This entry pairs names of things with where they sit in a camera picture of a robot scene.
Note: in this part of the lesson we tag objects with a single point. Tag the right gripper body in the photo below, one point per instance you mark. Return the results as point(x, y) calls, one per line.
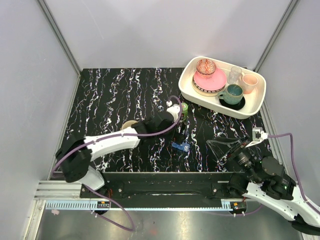
point(234, 149)

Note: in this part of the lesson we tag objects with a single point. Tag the black saucer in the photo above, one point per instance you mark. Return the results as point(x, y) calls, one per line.
point(237, 106)

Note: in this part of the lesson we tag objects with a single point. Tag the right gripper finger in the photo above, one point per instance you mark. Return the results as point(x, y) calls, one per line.
point(230, 141)
point(218, 150)

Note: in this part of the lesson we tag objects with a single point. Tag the cream striped plate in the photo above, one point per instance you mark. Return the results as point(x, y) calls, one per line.
point(206, 93)

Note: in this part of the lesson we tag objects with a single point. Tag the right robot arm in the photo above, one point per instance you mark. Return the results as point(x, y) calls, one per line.
point(265, 181)

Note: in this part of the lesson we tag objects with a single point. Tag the pink mug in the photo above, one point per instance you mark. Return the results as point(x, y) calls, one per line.
point(248, 83)

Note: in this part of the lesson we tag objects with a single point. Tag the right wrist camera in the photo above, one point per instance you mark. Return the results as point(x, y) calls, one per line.
point(258, 136)

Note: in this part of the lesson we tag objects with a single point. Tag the teal ceramic mug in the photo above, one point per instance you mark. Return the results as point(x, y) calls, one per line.
point(232, 94)

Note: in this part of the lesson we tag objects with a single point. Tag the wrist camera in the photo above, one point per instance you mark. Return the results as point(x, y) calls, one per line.
point(258, 136)
point(174, 110)

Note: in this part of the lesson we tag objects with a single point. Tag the patterned small bowl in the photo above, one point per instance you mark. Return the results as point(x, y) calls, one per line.
point(205, 67)

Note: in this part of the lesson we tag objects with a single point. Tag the black marble mat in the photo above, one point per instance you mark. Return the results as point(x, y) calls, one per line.
point(106, 98)

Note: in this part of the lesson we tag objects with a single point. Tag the clear glass cup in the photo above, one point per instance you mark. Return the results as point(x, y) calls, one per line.
point(234, 75)

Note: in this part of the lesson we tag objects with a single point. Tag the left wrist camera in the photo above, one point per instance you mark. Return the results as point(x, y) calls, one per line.
point(174, 110)

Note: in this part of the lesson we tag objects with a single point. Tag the white serving tray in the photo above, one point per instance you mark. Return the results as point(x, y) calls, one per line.
point(254, 100)

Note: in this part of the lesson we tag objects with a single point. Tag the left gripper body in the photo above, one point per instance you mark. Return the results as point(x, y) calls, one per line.
point(178, 136)

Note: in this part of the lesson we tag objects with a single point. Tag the blue pill organizer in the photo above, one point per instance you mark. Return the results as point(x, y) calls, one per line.
point(182, 147)

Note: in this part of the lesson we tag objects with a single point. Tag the slotted cable duct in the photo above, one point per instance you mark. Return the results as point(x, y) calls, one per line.
point(154, 203)

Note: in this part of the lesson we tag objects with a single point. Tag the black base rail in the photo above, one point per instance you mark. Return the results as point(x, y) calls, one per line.
point(220, 185)

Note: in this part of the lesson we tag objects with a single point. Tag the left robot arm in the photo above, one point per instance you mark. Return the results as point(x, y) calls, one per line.
point(76, 156)

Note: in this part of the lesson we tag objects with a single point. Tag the cream floral mug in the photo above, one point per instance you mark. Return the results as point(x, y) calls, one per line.
point(128, 124)

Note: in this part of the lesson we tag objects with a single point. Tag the green pill bottle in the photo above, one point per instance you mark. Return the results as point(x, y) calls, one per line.
point(184, 113)

